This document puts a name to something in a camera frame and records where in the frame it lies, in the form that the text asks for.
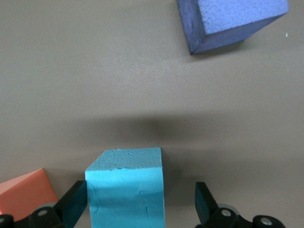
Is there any brown table mat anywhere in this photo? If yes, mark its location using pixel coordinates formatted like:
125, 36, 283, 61
0, 0, 304, 228

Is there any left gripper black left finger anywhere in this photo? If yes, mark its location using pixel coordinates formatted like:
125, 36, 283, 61
0, 180, 88, 228

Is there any light blue foam block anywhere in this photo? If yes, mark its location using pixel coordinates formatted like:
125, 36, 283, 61
85, 147, 166, 228

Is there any purple foam block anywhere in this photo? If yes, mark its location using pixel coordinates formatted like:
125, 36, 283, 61
176, 0, 290, 56

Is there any orange foam block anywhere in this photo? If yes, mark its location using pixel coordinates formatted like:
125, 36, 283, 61
0, 168, 59, 221

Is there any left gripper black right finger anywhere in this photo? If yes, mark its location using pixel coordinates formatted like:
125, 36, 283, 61
194, 181, 286, 228

